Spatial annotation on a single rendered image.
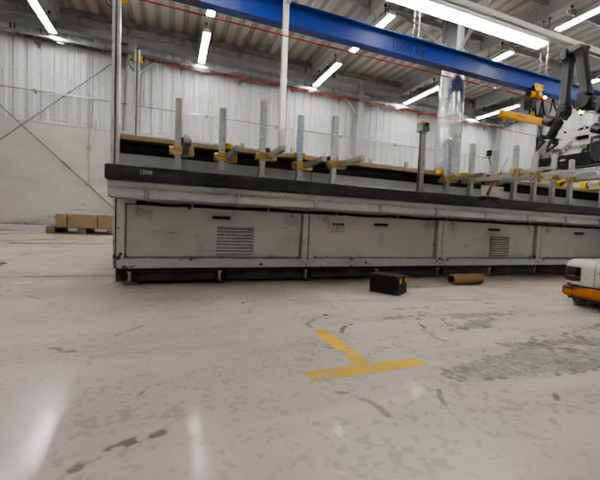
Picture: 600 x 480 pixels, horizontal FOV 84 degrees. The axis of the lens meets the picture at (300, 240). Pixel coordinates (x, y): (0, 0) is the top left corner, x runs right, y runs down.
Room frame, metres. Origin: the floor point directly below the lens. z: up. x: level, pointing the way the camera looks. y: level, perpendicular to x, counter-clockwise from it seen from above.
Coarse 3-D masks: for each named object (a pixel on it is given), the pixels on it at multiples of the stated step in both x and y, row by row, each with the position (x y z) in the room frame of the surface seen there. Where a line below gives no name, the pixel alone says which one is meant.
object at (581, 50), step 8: (568, 48) 2.21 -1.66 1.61; (576, 48) 2.16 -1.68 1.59; (584, 48) 2.14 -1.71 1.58; (576, 56) 2.17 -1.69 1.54; (584, 56) 2.13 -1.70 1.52; (576, 64) 2.17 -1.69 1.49; (584, 64) 2.13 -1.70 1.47; (584, 72) 2.12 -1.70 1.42; (584, 80) 2.12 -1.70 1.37; (584, 88) 2.11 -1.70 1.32; (592, 88) 2.11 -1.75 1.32; (584, 96) 2.08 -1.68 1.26; (576, 104) 2.12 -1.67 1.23; (584, 104) 2.08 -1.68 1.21
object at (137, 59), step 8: (136, 56) 2.86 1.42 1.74; (136, 64) 2.86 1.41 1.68; (136, 72) 2.86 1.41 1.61; (136, 80) 2.86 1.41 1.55; (136, 88) 2.86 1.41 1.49; (136, 96) 2.86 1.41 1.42; (136, 104) 2.86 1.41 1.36; (136, 112) 2.86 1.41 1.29; (136, 120) 2.85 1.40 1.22; (136, 128) 2.85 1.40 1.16
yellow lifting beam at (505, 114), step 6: (504, 114) 6.44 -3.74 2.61; (510, 114) 6.50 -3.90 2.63; (516, 114) 6.55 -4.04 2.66; (522, 114) 6.61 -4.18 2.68; (534, 114) 6.79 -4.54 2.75; (504, 120) 6.49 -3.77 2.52; (516, 120) 6.65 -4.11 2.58; (522, 120) 6.63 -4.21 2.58; (528, 120) 6.67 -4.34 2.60; (534, 120) 6.74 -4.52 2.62; (540, 120) 6.80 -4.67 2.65
